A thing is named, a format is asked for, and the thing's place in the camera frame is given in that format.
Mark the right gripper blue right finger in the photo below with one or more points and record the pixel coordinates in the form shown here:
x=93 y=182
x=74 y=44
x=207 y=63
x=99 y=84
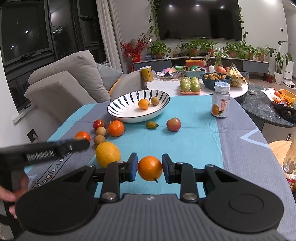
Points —
x=183 y=174

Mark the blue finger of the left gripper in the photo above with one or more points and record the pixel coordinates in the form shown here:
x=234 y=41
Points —
x=63 y=147

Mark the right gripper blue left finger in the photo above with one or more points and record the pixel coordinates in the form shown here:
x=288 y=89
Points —
x=114 y=174

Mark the large yellow orange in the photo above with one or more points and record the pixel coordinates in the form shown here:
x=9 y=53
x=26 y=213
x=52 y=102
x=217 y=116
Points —
x=106 y=153

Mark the orange tangerine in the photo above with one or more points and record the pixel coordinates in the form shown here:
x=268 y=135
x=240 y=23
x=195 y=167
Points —
x=82 y=135
x=116 y=128
x=150 y=168

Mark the small red tomato fruit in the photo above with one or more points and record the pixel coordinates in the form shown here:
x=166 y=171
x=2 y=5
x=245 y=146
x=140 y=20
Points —
x=98 y=123

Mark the small orange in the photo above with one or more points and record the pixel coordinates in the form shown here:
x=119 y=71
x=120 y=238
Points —
x=143 y=104

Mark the person left hand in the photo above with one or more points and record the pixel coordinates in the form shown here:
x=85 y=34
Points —
x=9 y=196

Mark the blue grey tablecloth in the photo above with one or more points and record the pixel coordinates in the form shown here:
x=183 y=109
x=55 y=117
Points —
x=243 y=193

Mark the red apple on cloth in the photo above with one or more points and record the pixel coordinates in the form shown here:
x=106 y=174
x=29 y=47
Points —
x=173 y=124

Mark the small green olive fruit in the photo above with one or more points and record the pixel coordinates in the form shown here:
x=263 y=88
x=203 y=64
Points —
x=151 y=125

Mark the beige sofa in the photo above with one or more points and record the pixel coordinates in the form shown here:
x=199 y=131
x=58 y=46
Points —
x=62 y=87

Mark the white blue striped bowl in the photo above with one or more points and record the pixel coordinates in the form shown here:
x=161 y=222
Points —
x=125 y=108

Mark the brown longan in bowl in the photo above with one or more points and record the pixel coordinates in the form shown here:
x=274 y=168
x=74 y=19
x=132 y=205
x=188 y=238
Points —
x=155 y=100

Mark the clear vitamin bottle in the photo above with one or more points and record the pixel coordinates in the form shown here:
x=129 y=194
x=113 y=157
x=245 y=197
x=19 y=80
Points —
x=221 y=99

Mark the white round coffee table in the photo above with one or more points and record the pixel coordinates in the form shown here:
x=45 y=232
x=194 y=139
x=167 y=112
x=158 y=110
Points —
x=172 y=88

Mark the tray of green apples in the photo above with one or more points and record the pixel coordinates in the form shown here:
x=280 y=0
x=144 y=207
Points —
x=190 y=86

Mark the teal bowl of longans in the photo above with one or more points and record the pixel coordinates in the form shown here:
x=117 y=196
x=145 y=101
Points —
x=209 y=79

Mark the dark marble side table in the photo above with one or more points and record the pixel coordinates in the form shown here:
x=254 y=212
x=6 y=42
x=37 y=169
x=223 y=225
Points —
x=260 y=108

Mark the yellow tin can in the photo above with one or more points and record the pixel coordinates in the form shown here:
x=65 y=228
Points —
x=147 y=75

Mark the bunch of bananas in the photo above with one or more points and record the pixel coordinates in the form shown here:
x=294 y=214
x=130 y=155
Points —
x=237 y=80

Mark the orange box on table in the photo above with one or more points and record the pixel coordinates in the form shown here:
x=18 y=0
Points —
x=195 y=62

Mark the red flower decoration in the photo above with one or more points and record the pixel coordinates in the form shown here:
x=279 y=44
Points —
x=132 y=49

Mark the grey tv console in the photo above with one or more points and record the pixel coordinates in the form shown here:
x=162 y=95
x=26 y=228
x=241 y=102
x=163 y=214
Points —
x=244 y=65

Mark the orange basket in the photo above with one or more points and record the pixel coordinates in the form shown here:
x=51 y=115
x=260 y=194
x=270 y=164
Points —
x=286 y=96

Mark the tall potted plant white pot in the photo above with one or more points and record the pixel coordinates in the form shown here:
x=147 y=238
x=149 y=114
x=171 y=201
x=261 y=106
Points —
x=280 y=59

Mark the wall mounted black television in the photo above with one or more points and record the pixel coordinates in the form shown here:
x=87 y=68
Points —
x=185 y=19

